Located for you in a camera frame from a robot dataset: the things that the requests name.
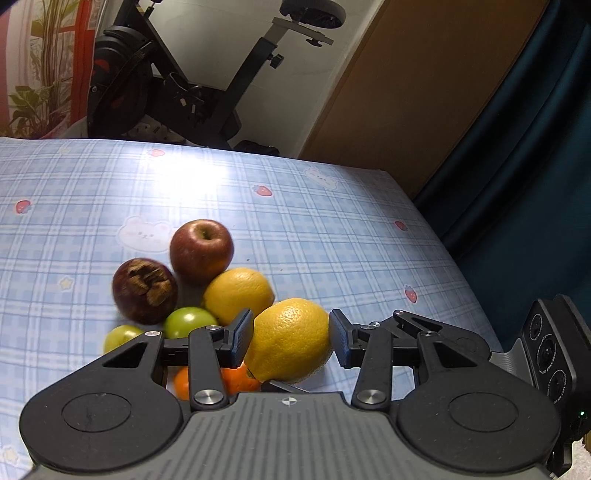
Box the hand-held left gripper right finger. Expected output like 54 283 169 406
329 308 491 411

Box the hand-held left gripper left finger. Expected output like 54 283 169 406
102 308 254 411

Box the small orange tangerine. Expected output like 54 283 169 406
173 367 191 401
221 362 263 395

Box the large yellow lemon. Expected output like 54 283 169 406
243 298 334 385
202 268 275 326

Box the green round fruit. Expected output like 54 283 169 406
103 324 145 355
163 307 219 340

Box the red apple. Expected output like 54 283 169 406
170 220 234 285

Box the dark purple mangosteen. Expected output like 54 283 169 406
112 258 178 325

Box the blue plaid tablecloth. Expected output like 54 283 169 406
0 136 504 480

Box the dark teal curtain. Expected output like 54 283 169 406
413 0 591 342

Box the black shoe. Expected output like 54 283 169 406
235 140 280 155

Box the white shoe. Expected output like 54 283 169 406
124 119 185 145

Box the brown wooden cabinet panel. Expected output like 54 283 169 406
298 0 552 199

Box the black exercise bike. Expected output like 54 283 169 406
87 0 347 151

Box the wall poster with plants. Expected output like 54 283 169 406
0 0 98 139

